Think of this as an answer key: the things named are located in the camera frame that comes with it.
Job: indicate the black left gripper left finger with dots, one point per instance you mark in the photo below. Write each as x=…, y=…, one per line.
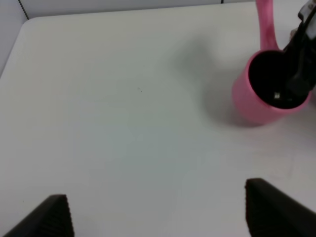
x=52, y=218

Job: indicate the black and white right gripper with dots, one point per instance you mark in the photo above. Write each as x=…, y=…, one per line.
x=300, y=54

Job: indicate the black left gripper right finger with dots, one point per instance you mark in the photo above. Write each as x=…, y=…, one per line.
x=271, y=213

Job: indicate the pink cup with long handle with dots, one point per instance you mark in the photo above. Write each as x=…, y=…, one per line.
x=258, y=93

